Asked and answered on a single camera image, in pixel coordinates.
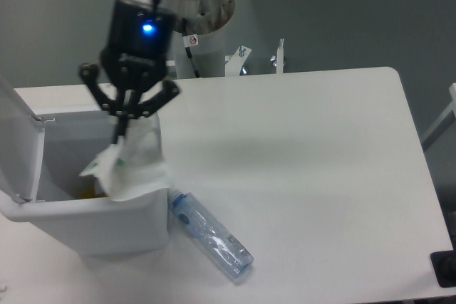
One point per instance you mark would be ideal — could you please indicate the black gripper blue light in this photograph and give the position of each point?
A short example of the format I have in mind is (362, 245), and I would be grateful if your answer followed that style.
(134, 59)

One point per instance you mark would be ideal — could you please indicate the white paper bag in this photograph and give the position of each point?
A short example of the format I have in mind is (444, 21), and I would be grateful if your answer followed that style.
(135, 165)

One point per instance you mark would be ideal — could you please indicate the white metal frame bracket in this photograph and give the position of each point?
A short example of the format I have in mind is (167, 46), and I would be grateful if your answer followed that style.
(234, 65)

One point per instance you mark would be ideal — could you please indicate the clear plastic water bottle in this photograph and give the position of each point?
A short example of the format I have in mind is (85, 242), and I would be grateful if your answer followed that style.
(217, 241)

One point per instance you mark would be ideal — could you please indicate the white clamp with bolt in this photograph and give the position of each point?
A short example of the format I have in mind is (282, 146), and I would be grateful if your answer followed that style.
(278, 60)

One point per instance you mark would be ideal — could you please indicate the white trash can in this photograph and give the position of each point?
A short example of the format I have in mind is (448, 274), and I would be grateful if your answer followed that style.
(88, 226)

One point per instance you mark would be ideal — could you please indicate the white trash can lid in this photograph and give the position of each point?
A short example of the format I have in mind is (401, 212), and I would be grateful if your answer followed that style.
(22, 143)

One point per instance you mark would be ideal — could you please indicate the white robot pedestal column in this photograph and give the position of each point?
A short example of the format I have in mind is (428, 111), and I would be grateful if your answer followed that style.
(208, 56)

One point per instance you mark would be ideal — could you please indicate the black table clamp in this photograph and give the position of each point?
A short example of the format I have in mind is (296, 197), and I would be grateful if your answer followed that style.
(443, 263)

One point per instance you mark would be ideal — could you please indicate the white frame leg right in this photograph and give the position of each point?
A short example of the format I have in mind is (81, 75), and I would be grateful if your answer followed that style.
(443, 121)

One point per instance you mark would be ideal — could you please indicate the white carton in can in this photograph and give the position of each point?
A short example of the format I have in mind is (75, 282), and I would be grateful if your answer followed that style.
(91, 193)

